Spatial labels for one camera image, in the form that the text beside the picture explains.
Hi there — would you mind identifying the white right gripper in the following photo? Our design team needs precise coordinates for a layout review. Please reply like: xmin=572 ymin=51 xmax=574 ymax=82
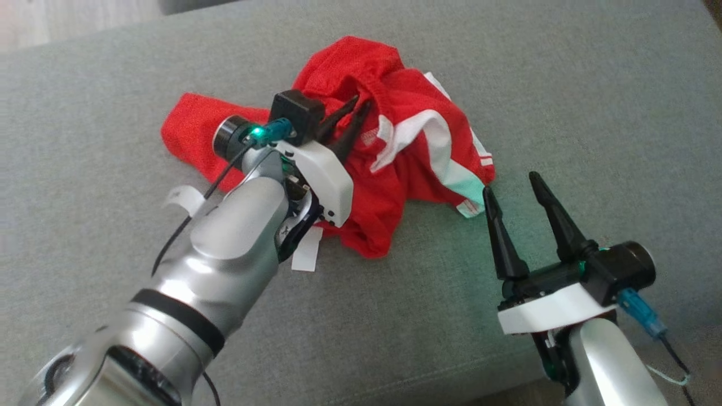
xmin=483 ymin=171 xmax=617 ymax=336

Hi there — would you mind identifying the grey and yellow sofa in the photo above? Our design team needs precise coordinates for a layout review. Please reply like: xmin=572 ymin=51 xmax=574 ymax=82
xmin=0 ymin=0 xmax=722 ymax=406

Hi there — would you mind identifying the black cable with blue plug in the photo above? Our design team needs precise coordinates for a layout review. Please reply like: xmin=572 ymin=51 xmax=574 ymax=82
xmin=617 ymin=288 xmax=698 ymax=406

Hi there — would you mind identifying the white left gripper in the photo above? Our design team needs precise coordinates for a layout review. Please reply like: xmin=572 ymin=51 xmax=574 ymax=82
xmin=275 ymin=95 xmax=373 ymax=228

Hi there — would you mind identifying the red garment with white panel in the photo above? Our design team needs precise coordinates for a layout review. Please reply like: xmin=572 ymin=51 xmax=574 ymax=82
xmin=338 ymin=68 xmax=496 ymax=219

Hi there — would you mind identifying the white paper label tag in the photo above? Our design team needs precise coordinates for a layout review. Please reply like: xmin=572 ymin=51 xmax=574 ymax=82
xmin=291 ymin=225 xmax=324 ymax=273
xmin=165 ymin=184 xmax=205 ymax=216

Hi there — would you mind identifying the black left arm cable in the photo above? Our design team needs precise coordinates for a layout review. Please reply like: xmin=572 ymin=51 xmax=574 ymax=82
xmin=150 ymin=117 xmax=295 ymax=278

